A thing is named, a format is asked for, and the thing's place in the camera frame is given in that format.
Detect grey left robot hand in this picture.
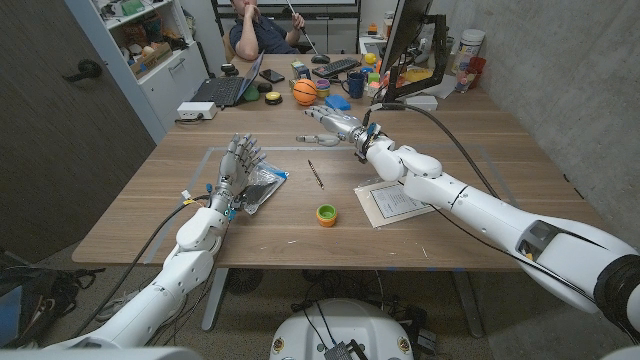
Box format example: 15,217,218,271
207,132,268,212

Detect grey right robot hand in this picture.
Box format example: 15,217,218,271
295,104,370,150

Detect dark thin pen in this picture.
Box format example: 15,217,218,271
307,159,326,191

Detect paper sheet in plastic sleeve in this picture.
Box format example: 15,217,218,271
353,178,437,230

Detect blue rectangular box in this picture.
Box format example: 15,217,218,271
324,94,353,112

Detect silver plastic bag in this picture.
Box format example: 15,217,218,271
237,159,290,217

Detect dark blue mug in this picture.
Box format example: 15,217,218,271
340,70,367,100

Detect small orange basketball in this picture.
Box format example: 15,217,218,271
292,78,319,107

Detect black keyboard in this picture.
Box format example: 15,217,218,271
311,57,362,80

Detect small colourful box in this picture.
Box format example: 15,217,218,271
290,60,312,81

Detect white power box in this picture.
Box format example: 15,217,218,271
176,101,219,122

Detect open black laptop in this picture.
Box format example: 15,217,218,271
190,49,265,109

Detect black smartphone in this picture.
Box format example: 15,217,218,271
258,68,286,85

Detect white flat box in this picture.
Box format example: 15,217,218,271
403,94,440,112

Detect thin white stick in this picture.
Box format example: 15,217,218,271
284,0,320,56

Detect green and orange cup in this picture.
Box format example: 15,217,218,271
315,203,338,229

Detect white shelf cabinet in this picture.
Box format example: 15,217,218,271
63,0,211,145

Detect seated person in dark shirt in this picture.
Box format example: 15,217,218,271
228,0,307,62

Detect black computer monitor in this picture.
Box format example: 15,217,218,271
378,0,435,80

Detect grey table leg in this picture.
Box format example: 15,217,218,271
451,269,486,340
200,267,231,333

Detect cardboard box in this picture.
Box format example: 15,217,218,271
128,41,174,81

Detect red plastic cup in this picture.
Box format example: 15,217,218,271
466,55,488,91

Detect white cylindrical canister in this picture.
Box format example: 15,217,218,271
451,28,487,74

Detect white robot torso base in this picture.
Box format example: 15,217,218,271
269,297,416,360

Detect black bag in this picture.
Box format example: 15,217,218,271
0,248,107,347

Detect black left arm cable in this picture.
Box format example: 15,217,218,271
69,193,211,341

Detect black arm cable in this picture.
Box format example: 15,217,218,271
362,101,601,306
69,193,211,341

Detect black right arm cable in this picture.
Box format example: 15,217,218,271
362,101,601,306

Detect black door handle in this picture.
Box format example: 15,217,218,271
61,59,104,84

